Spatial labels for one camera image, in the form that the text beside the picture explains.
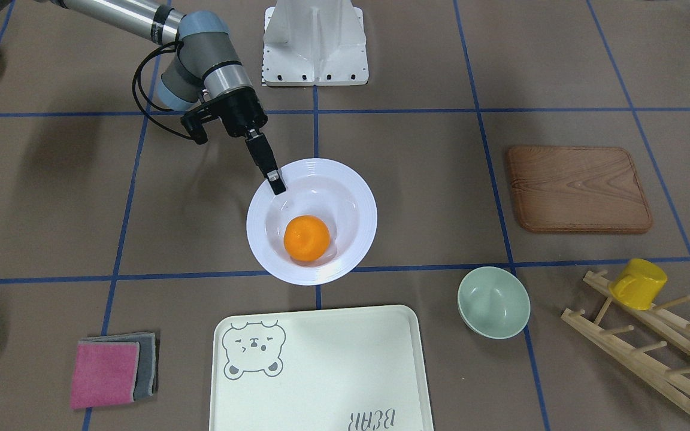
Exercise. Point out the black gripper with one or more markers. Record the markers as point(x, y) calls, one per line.
point(242, 112)

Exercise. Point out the white round plate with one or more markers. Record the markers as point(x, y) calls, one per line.
point(328, 190)

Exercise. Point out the orange fruit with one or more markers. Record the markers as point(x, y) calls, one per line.
point(306, 238)

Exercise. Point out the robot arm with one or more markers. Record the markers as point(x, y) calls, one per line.
point(205, 80)

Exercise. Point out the cream bear serving tray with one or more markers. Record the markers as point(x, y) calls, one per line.
point(340, 369)

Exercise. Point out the grey folded cloth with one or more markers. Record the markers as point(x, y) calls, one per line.
point(147, 367)

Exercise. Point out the pink folded cloth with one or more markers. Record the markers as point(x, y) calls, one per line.
point(104, 374)

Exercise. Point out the green ceramic bowl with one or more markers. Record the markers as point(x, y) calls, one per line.
point(493, 303)

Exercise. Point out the wooden cutting board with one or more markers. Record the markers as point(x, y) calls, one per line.
point(575, 189)

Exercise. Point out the yellow mug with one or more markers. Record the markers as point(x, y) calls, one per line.
point(638, 284)

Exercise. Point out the wooden drying rack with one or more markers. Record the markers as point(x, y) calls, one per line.
point(665, 364)

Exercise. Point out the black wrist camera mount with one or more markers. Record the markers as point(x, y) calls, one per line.
point(193, 120)

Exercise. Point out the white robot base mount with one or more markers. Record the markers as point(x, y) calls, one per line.
point(314, 43)

